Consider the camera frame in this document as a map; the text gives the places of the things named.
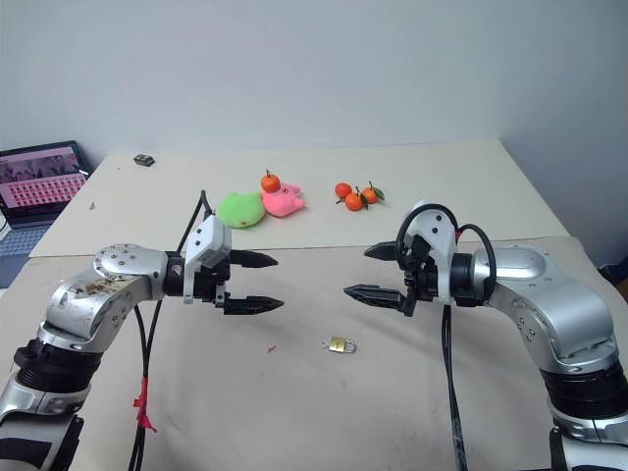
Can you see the small brass padlock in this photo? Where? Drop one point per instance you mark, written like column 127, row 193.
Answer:
column 338, row 344

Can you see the small black box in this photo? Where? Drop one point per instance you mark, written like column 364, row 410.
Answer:
column 143, row 159

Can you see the orange mandarin with leaf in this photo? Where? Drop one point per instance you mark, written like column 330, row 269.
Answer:
column 270, row 183

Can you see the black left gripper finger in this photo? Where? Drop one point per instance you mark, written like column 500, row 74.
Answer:
column 252, row 259
column 252, row 305

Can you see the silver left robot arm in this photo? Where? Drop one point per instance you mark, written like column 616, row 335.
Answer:
column 93, row 299

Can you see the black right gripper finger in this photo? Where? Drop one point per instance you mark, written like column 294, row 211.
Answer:
column 378, row 294
column 385, row 251

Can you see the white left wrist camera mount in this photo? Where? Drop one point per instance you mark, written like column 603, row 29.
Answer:
column 212, row 240

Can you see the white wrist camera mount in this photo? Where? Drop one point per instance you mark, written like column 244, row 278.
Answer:
column 439, row 230
column 212, row 240

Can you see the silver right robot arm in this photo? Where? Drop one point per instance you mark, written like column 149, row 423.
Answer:
column 554, row 299

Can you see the pink plush toy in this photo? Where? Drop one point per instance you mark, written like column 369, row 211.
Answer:
column 282, row 202

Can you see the beige table cover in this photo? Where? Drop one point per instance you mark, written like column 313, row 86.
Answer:
column 294, row 392

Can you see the orange mandarin with leaves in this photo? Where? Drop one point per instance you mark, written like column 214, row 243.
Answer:
column 370, row 194

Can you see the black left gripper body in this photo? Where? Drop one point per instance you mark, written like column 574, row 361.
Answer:
column 208, row 284

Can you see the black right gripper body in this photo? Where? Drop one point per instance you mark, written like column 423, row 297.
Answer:
column 423, row 282

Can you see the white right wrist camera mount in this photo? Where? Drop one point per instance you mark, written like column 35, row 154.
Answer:
column 439, row 230

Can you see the open laptop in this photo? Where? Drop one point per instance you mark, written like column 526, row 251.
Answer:
column 34, row 191

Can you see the green plush toy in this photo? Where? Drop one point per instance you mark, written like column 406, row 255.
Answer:
column 240, row 210

